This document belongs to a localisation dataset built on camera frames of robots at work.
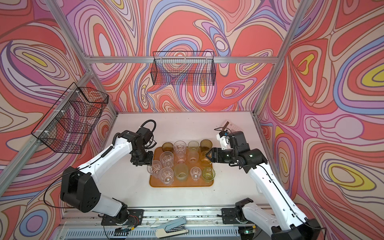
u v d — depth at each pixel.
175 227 0.69
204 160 0.93
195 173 0.87
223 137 0.66
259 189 0.79
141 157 0.70
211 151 0.65
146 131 0.68
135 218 0.72
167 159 0.93
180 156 0.93
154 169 0.88
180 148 0.94
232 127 1.08
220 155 0.63
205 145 0.93
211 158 0.64
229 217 0.73
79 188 0.41
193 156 0.90
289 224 0.38
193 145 0.95
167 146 0.95
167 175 0.86
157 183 0.86
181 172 0.86
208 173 0.86
